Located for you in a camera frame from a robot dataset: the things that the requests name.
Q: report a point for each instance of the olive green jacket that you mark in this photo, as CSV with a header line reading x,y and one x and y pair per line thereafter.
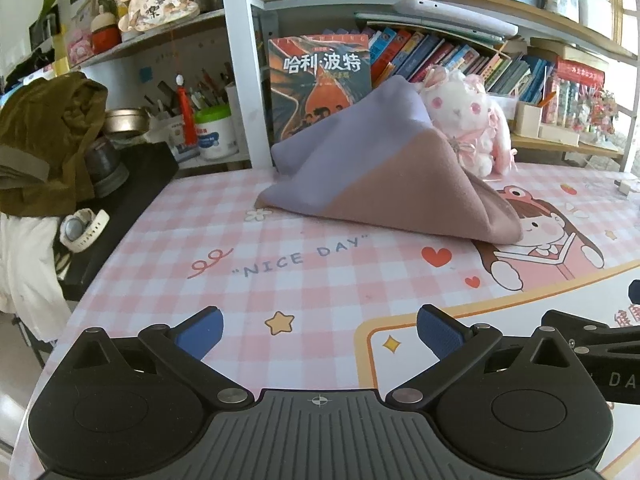
x,y
50,125

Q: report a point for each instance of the red stationery pack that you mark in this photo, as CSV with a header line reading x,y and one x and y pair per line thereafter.
x,y
580,70

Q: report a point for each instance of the metal bowl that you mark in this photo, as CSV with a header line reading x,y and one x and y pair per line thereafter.
x,y
125,121

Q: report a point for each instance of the white cloth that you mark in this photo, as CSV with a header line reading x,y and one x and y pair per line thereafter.
x,y
25,270

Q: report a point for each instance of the red tassel charm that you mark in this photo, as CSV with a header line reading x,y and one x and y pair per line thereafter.
x,y
186,105

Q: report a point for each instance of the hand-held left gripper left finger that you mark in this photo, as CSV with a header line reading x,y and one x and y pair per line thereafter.
x,y
200,332

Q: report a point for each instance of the white metal bookshelf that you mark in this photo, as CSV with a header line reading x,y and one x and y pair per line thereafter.
x,y
240,60

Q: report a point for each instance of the cluster of colourful ornaments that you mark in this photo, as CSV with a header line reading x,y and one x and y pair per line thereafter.
x,y
602,110

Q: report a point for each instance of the black box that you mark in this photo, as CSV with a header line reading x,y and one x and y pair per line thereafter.
x,y
140,180

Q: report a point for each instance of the small white square box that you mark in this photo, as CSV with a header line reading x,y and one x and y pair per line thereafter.
x,y
527,117

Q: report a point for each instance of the white wrist watch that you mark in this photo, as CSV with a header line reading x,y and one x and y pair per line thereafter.
x,y
75,227

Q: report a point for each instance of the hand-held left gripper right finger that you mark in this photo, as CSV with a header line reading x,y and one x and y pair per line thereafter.
x,y
440,332

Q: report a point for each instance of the white jar with green lid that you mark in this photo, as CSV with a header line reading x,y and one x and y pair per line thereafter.
x,y
215,135

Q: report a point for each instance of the row of colourful books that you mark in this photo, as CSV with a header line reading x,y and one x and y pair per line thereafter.
x,y
440,55

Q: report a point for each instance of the red and white doll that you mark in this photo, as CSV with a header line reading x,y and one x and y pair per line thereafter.
x,y
105,35

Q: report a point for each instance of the white and pink plush bunny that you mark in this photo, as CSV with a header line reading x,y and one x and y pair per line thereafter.
x,y
460,105

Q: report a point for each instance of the dark cover novel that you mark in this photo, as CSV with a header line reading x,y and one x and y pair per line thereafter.
x,y
310,85

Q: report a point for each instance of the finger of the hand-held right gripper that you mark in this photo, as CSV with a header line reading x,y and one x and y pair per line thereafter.
x,y
600,332

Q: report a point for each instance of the dark round pot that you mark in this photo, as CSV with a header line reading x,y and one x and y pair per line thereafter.
x,y
102,165

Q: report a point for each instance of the flat white box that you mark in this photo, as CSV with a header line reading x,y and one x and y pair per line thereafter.
x,y
557,134

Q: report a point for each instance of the small white charger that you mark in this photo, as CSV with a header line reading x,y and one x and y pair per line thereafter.
x,y
630,186

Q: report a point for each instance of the purple and pink sweater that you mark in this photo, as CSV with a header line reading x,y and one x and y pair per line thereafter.
x,y
390,180

